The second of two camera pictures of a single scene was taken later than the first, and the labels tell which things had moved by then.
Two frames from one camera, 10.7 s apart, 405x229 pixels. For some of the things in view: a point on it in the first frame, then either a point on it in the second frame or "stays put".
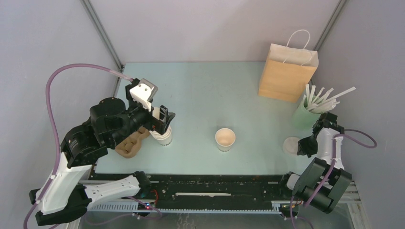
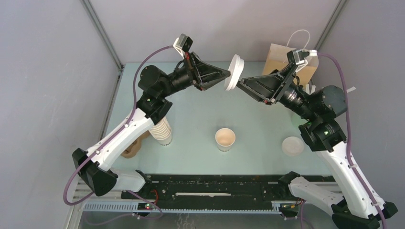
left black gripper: [159, 125] → [204, 75]
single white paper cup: [225, 137] stays put
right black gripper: [303, 149] → [276, 83]
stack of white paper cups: [165, 139] stays put
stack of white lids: [290, 144] stays put
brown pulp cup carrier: [132, 144] stays put
